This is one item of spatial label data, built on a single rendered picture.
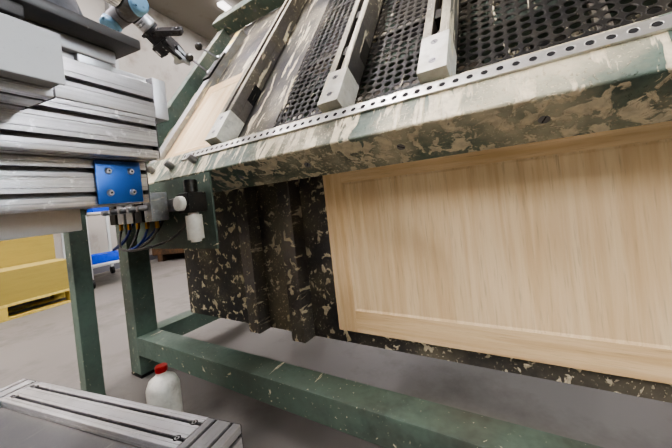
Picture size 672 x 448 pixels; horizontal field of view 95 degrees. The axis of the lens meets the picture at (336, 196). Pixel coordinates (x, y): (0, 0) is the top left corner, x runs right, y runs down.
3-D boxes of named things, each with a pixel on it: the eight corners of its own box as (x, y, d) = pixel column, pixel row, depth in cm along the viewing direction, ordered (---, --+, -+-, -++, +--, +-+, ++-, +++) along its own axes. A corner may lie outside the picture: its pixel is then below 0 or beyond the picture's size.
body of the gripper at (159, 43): (167, 52, 151) (144, 30, 143) (179, 43, 148) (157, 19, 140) (162, 60, 146) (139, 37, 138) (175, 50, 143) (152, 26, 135)
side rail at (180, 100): (140, 185, 149) (118, 172, 142) (230, 47, 203) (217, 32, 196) (147, 184, 146) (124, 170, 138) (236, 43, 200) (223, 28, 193)
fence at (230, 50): (156, 171, 132) (148, 165, 129) (240, 38, 178) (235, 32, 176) (163, 169, 129) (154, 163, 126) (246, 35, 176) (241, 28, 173)
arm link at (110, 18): (107, 10, 117) (123, -4, 123) (93, 21, 123) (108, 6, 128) (127, 29, 123) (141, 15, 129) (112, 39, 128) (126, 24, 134)
